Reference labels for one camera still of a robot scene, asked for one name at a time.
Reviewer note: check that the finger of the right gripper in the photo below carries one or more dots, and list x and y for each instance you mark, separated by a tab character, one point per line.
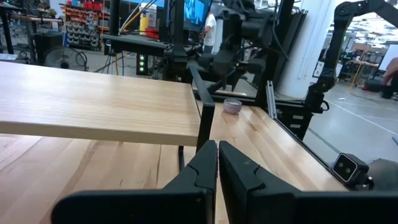
220	63
255	66

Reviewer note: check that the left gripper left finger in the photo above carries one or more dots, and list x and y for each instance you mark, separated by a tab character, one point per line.
186	199

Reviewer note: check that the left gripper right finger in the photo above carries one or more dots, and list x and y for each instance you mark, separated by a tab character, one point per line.
248	193

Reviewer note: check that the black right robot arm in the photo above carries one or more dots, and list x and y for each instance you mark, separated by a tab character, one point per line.
248	12

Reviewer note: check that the black jointed stand arm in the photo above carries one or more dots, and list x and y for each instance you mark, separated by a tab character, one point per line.
337	40

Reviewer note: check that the person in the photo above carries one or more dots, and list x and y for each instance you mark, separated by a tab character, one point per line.
211	29

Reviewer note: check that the blue lit monitor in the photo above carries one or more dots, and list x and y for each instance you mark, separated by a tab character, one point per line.
194	12

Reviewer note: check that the black box with green lights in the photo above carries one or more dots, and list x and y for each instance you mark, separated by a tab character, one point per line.
142	63

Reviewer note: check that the yellow and white bottle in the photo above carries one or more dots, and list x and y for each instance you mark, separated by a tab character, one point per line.
146	18

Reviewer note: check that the wooden riser shelf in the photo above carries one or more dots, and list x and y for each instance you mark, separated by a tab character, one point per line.
93	105

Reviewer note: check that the person's hand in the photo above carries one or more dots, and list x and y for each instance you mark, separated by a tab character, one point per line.
392	70

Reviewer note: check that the storage bin shelf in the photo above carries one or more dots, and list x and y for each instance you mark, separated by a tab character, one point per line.
82	26

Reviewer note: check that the black floor fan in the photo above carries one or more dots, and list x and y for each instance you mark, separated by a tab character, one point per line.
63	59

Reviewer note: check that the black table-level camera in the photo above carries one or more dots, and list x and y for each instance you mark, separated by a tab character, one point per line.
346	168

